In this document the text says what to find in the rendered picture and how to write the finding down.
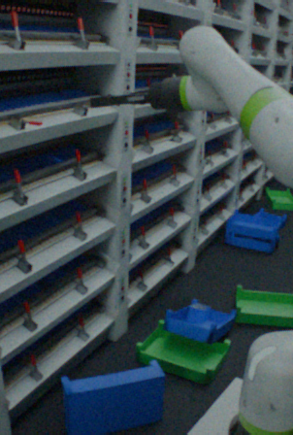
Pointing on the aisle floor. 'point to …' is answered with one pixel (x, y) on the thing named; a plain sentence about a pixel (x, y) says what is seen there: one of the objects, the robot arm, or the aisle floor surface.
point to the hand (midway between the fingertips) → (103, 101)
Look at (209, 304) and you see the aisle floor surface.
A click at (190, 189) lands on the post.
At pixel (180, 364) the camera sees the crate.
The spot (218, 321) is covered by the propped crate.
